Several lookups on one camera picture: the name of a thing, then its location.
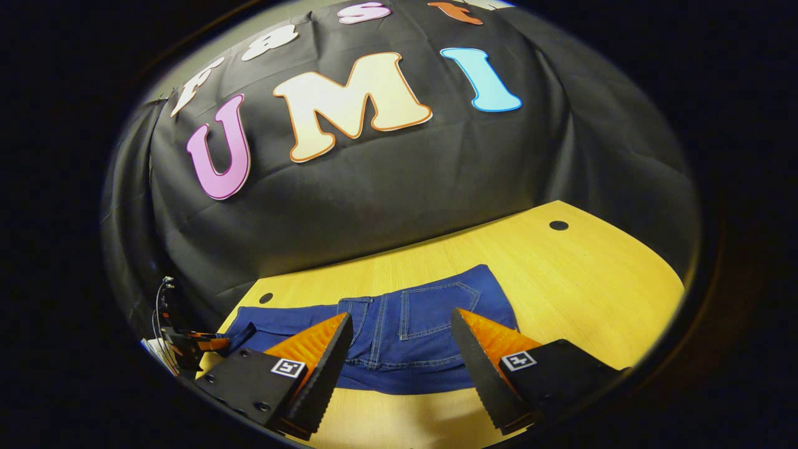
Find blue denim jeans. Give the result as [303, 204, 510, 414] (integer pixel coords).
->
[218, 264, 519, 395]

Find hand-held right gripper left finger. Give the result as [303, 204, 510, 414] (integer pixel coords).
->
[196, 313, 354, 440]

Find black backdrop cloth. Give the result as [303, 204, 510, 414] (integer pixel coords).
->
[103, 0, 702, 340]

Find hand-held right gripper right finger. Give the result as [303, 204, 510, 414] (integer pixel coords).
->
[451, 308, 630, 436]

